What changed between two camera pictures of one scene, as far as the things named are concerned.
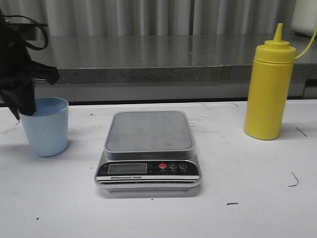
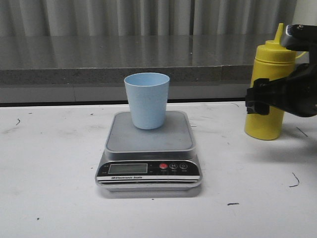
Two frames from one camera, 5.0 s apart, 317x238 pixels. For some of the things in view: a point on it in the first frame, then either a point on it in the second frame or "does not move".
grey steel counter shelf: (164, 68) does not move
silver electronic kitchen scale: (149, 151) does not move
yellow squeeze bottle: (269, 87) does not move
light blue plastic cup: (47, 129) -> (147, 93)
